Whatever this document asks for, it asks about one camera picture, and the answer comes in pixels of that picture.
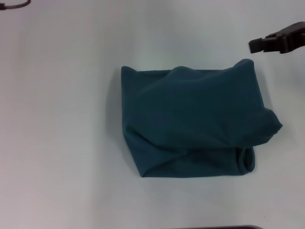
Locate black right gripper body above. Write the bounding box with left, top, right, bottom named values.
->
left=278, top=21, right=305, bottom=54

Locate teal t-shirt with beige print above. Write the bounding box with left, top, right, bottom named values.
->
left=120, top=58, right=284, bottom=178

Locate left gripper cable with connector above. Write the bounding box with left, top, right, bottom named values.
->
left=0, top=0, right=31, bottom=10

